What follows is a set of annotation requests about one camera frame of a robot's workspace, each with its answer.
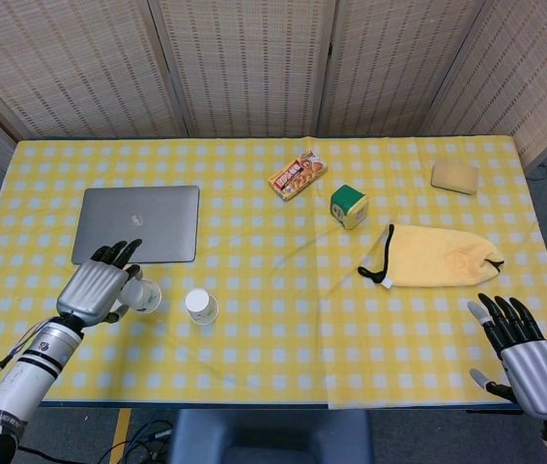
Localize yellow cloth drawstring bag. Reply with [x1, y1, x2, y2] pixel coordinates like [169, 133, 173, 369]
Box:
[357, 223, 505, 291]

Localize yellow curry roux box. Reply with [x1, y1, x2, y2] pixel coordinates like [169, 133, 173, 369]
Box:
[268, 148, 329, 202]

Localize yellow sponge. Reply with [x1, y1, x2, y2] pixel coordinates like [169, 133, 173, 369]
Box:
[430, 161, 479, 196]

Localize white paper cup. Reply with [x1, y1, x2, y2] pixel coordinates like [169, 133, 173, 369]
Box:
[185, 288, 219, 327]
[119, 278, 163, 315]

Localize grey closed laptop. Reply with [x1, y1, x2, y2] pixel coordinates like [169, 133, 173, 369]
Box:
[71, 186, 201, 266]

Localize blue floor cable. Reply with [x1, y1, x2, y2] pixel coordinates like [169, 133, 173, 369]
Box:
[107, 410, 159, 464]

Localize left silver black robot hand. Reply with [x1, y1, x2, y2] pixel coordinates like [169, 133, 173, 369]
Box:
[56, 238, 143, 331]

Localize black floor cable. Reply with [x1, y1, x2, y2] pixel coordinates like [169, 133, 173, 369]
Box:
[128, 419, 175, 464]

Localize green yellow cube box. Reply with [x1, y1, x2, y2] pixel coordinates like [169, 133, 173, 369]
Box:
[329, 184, 369, 230]

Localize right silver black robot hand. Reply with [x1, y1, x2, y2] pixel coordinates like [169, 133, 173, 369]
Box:
[467, 293, 547, 421]

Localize blue chair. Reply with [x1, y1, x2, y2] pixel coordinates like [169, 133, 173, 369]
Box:
[166, 409, 374, 464]

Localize yellow white checked tablecloth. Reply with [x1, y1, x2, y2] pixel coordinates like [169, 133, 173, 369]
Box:
[0, 136, 547, 411]

